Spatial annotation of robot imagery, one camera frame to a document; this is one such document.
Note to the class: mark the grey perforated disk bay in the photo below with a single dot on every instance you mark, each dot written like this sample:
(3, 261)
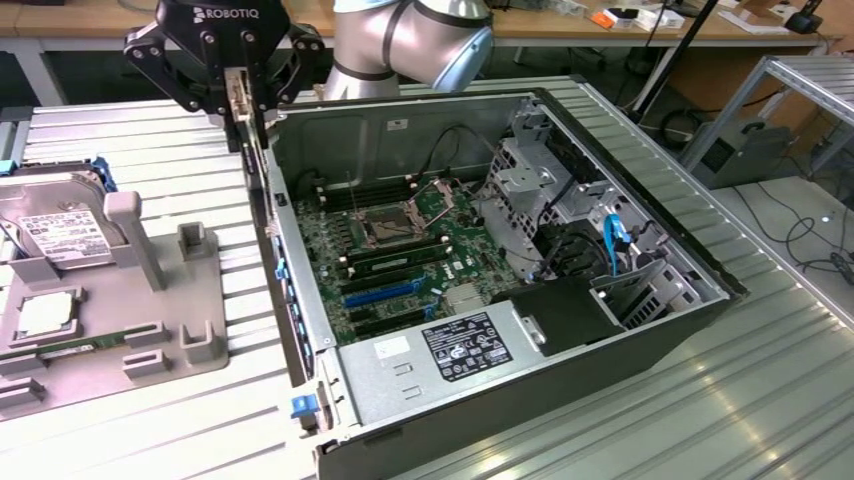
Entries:
(661, 295)

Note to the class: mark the thin metal locking lever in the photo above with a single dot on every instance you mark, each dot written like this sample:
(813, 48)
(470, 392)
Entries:
(354, 192)

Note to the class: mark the aluminium profile frame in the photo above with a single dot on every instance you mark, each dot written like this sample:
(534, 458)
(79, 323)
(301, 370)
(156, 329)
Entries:
(817, 87)

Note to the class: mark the blue case latch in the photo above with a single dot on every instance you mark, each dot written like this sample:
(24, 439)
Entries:
(303, 406)

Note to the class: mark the small black speaker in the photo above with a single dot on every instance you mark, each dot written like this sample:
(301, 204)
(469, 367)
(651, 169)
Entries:
(804, 22)

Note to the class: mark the silver power supply unit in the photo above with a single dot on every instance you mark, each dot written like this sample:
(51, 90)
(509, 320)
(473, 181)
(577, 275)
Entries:
(401, 380)

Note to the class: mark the small brown box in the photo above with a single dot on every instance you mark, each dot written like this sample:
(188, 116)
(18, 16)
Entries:
(768, 6)

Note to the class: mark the orange and white box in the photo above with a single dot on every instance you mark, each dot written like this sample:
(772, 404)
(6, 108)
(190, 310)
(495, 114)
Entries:
(603, 17)

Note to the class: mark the white paper sheets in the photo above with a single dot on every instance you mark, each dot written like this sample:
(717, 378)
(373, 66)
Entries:
(754, 22)

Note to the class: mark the silver CPU chip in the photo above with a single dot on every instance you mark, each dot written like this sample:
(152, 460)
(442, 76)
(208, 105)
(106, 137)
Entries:
(43, 316)

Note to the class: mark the black chassis intrusion switch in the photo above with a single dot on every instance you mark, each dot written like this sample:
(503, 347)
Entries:
(281, 199)

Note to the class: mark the silver disk bay cage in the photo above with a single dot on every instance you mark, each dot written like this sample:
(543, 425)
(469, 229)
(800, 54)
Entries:
(527, 180)

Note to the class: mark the CPU socket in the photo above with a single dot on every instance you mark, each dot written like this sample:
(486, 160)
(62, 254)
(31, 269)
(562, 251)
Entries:
(387, 225)

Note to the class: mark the wooden desk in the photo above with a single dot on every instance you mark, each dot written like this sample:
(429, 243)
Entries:
(567, 30)

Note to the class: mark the black expansion slot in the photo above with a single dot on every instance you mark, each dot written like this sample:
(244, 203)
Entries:
(394, 327)
(387, 316)
(381, 283)

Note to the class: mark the green RAM stick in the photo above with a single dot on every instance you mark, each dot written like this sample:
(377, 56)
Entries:
(94, 344)

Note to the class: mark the blue disk caddy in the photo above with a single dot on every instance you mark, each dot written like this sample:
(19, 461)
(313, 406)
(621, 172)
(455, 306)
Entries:
(100, 172)

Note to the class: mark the graphics card with metal bracket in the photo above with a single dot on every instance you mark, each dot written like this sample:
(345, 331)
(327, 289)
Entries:
(239, 100)

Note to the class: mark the grey plastic parts rack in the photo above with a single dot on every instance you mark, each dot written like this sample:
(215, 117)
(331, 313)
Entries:
(160, 310)

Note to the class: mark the metal socket cover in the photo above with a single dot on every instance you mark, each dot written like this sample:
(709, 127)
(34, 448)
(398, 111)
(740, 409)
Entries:
(437, 197)

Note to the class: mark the blue expansion slot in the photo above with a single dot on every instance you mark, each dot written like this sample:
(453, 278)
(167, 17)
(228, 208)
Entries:
(387, 294)

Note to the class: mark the open black PC case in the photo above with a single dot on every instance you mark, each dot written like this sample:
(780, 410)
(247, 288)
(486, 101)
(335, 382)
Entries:
(534, 425)

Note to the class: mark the blue card retention clips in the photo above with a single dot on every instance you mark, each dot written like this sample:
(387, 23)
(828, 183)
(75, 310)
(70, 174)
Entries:
(294, 300)

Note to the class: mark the green motherboard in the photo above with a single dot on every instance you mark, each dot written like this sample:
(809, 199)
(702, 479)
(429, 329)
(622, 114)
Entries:
(461, 240)

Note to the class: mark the silver chipset heatsink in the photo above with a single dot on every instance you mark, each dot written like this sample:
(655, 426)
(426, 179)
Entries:
(463, 296)

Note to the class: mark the white flat box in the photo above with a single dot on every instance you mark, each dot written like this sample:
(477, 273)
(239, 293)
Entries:
(661, 19)

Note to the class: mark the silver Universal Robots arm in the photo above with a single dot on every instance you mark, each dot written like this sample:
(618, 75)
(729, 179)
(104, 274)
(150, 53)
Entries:
(401, 45)

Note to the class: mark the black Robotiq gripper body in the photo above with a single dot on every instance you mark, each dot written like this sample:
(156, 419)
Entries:
(227, 40)

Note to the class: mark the black labelled RAM stick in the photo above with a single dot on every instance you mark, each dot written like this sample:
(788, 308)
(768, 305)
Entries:
(397, 259)

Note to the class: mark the silver hard disk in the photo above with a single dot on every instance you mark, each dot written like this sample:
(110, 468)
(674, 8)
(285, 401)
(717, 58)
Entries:
(54, 230)

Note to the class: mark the black tripod pole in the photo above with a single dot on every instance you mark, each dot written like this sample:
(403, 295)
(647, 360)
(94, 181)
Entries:
(688, 35)

